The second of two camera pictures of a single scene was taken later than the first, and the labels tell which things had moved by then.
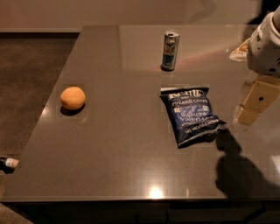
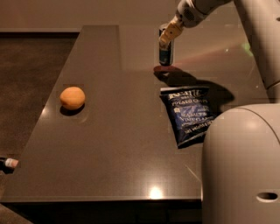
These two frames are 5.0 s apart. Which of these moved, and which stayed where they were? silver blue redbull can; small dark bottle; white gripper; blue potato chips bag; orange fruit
Moved: silver blue redbull can; white gripper
Stayed: blue potato chips bag; small dark bottle; orange fruit
